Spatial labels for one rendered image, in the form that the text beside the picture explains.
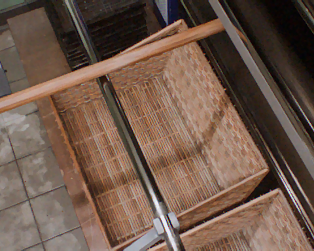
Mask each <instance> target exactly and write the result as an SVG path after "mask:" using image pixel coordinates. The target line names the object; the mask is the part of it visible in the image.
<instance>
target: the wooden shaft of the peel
mask: <svg viewBox="0 0 314 251"><path fill-rule="evenodd" d="M225 30H226V29H225V28H224V26H223V25H222V22H221V21H220V20H219V18H218V19H216V20H213V21H210V22H207V23H205V24H202V25H199V26H198V27H193V28H192V29H188V30H186V31H182V32H180V33H177V34H175V35H171V36H170V37H166V38H164V39H162V40H159V41H156V42H152V43H150V44H147V45H145V46H141V47H140V48H136V49H134V50H132V51H129V52H126V53H123V54H120V55H117V56H115V57H113V58H109V59H106V60H104V61H100V62H99V63H96V64H93V65H91V66H87V67H85V68H82V69H79V70H78V71H74V72H72V73H68V74H66V75H63V76H61V77H57V78H55V79H52V80H49V81H46V82H44V83H42V84H38V85H36V86H33V87H31V88H27V89H26V90H22V91H20V92H16V93H14V94H10V95H8V96H6V97H2V98H1V99H0V114H1V113H3V112H6V111H9V110H12V109H15V108H18V107H20V106H22V105H26V104H28V103H31V102H33V101H36V100H38V99H42V98H44V97H48V96H49V95H52V94H55V93H57V92H61V91H63V90H66V89H68V88H72V87H73V86H77V85H79V84H83V83H85V82H87V81H90V80H92V79H95V78H98V77H101V76H103V75H107V74H109V73H112V72H114V71H118V70H120V69H122V68H125V67H127V66H130V65H133V64H136V63H138V62H140V61H144V60H146V59H149V58H153V57H155V56H157V55H160V54H163V53H166V52H168V51H171V50H173V49H176V48H179V47H181V46H184V45H187V44H190V43H191V42H195V41H198V40H201V39H204V38H205V37H208V36H211V35H214V34H216V33H220V32H222V31H225Z"/></svg>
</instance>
